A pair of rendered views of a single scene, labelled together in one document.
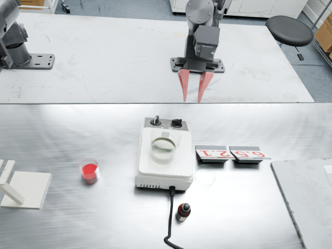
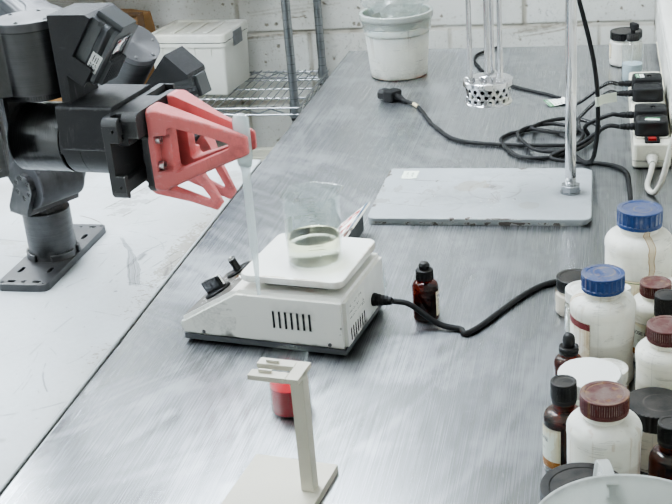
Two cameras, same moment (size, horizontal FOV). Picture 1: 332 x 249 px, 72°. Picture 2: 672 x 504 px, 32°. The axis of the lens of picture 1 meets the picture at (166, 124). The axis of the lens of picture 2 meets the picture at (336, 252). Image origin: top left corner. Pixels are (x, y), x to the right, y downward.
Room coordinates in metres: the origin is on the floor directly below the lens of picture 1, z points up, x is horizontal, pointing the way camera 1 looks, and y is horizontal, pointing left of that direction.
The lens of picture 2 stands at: (-0.35, 1.00, 1.50)
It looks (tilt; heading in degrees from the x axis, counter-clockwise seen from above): 23 degrees down; 300
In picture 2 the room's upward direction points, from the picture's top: 5 degrees counter-clockwise
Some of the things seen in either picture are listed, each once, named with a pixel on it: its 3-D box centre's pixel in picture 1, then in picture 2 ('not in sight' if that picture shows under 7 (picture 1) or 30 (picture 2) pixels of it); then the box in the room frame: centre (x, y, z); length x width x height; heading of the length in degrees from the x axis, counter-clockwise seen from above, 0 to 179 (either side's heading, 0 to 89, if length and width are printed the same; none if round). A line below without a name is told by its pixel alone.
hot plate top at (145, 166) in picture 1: (166, 150); (309, 259); (0.27, -0.01, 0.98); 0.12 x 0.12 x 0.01; 8
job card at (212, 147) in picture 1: (214, 151); not in sight; (0.33, -0.14, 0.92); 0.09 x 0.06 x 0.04; 102
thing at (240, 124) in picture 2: not in sight; (241, 142); (0.14, 0.28, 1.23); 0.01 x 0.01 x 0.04; 8
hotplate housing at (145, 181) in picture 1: (164, 150); (291, 293); (0.29, -0.01, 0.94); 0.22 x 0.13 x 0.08; 8
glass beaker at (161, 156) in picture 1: (164, 146); (315, 227); (0.25, -0.01, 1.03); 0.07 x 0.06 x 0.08; 45
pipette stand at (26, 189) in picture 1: (16, 178); (274, 429); (0.14, 0.28, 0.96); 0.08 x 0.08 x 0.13; 8
